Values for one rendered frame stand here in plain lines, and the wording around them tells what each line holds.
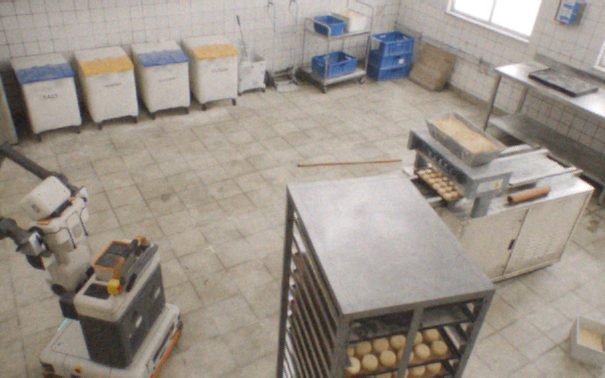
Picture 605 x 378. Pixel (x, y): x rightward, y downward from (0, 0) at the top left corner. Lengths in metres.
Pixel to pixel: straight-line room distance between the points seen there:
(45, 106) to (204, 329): 3.31
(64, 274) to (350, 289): 2.02
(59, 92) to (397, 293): 5.02
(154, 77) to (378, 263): 4.93
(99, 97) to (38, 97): 0.62
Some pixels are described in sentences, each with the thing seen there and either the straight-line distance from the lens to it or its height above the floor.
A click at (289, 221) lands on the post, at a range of 1.95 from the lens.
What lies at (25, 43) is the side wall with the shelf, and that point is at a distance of 6.52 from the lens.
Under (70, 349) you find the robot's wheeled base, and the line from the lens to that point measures 3.46.
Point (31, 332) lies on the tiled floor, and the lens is 4.03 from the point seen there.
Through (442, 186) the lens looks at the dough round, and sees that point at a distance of 3.76.
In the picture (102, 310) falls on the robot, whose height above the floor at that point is 0.78.
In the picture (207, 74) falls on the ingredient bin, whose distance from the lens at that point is 6.42.
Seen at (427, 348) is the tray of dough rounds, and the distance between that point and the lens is 1.81.
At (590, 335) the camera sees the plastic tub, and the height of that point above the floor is 0.06.
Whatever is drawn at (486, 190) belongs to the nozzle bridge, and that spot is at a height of 1.07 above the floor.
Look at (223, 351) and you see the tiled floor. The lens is 3.63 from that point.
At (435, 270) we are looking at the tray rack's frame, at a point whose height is 1.82.
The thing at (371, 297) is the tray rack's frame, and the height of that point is 1.82.
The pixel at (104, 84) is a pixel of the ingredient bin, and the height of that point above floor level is 0.56.
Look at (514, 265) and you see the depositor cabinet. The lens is 4.42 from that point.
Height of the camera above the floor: 2.86
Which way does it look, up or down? 34 degrees down
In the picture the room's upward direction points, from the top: 4 degrees clockwise
